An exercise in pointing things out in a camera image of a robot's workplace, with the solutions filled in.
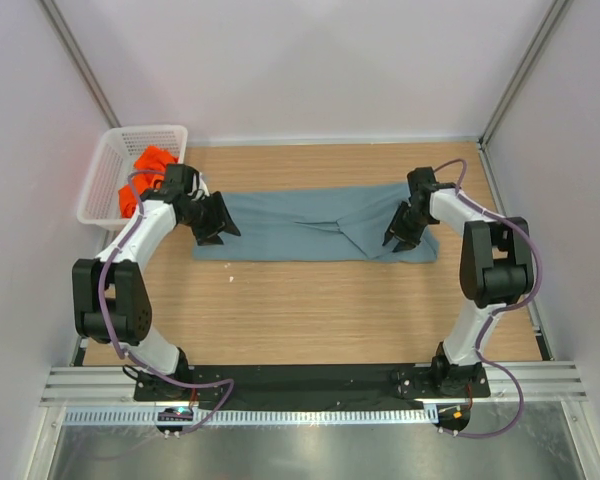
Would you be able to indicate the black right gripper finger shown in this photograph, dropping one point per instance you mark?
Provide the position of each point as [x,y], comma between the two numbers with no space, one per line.
[402,246]
[396,221]

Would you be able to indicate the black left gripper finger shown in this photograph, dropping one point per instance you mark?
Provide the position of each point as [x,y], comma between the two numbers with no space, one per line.
[224,221]
[208,240]

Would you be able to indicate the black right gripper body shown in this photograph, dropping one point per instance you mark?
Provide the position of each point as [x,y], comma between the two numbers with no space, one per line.
[409,221]

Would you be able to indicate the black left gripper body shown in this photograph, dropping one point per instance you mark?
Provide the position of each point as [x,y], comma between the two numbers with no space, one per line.
[208,216]

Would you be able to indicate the grey-blue t shirt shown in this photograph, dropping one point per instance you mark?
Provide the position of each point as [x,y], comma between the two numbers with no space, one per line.
[317,225]

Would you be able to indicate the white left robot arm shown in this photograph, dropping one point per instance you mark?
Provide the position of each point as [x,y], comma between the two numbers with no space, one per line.
[110,299]

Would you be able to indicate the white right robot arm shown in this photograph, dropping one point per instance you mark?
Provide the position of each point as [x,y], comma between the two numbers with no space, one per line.
[496,270]

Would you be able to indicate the orange t shirt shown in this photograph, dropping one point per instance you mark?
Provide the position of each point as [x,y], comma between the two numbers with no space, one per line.
[147,173]

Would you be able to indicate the white plastic basket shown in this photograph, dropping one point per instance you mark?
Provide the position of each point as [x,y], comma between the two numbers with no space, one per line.
[112,163]

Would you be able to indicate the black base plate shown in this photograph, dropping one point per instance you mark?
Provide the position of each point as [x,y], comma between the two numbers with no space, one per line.
[315,388]

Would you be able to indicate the slotted grey cable duct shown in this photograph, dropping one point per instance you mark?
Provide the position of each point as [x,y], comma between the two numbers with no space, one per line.
[163,416]

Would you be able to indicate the aluminium frame rail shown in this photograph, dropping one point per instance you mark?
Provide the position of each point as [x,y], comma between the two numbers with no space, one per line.
[87,386]

